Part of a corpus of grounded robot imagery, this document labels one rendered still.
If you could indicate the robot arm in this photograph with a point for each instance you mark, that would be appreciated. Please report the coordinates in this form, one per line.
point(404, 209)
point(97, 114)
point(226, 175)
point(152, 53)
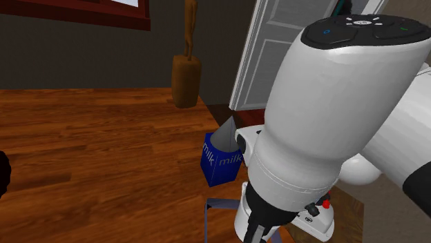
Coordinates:
point(313, 111)

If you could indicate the blue milk carton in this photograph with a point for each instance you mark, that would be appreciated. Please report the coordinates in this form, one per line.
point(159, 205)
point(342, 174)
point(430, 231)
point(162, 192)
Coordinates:
point(220, 170)

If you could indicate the brown wooden figure on base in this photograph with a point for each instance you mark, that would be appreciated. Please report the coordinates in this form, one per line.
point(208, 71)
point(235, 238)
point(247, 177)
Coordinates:
point(186, 82)

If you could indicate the white panelled door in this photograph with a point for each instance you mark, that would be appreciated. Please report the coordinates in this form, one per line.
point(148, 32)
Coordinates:
point(266, 64)

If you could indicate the red framed window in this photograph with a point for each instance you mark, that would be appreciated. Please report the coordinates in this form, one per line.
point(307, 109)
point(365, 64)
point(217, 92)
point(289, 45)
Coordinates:
point(101, 16)

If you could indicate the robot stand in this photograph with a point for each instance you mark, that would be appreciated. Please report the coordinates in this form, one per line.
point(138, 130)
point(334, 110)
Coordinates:
point(348, 215)

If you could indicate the black round object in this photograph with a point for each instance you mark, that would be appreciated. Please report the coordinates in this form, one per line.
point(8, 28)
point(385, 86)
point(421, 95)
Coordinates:
point(4, 173)

